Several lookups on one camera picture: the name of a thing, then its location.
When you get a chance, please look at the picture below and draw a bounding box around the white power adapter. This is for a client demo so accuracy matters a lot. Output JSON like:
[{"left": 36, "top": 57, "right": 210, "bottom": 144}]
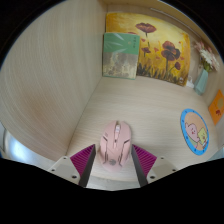
[{"left": 184, "top": 75, "right": 196, "bottom": 89}]

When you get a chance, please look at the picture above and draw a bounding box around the yellow poppy flower painting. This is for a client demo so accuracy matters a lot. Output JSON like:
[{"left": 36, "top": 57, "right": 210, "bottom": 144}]
[{"left": 105, "top": 12, "right": 192, "bottom": 88}]

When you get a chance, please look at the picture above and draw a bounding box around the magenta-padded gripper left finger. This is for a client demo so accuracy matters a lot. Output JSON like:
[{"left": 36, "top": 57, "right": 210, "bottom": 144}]
[{"left": 47, "top": 144, "right": 97, "bottom": 188}]

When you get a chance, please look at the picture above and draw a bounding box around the orange book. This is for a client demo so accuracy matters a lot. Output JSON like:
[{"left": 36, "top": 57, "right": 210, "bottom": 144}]
[{"left": 208, "top": 88, "right": 224, "bottom": 126}]

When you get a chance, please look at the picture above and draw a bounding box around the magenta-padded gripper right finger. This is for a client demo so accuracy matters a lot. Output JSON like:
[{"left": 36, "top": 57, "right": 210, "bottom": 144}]
[{"left": 130, "top": 144, "right": 179, "bottom": 187}]

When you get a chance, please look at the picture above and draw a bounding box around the pink computer mouse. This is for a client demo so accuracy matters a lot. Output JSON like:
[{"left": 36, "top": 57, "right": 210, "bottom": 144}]
[{"left": 98, "top": 120, "right": 133, "bottom": 173}]

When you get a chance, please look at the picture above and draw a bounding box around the pink and white flower bouquet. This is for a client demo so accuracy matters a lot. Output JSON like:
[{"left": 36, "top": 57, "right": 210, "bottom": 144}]
[{"left": 193, "top": 39, "right": 221, "bottom": 73}]

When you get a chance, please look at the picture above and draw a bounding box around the green and beige book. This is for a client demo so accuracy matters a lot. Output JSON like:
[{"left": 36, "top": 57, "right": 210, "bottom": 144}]
[{"left": 102, "top": 31, "right": 141, "bottom": 81}]

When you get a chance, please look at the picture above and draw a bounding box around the pale teal faceted vase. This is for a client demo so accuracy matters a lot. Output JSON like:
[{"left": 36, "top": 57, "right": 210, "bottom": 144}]
[{"left": 194, "top": 68, "right": 210, "bottom": 96}]

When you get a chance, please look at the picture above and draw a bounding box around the round blue-rimmed cartoon mouse pad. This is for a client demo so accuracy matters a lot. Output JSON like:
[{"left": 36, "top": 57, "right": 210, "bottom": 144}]
[{"left": 180, "top": 108, "right": 210, "bottom": 156}]

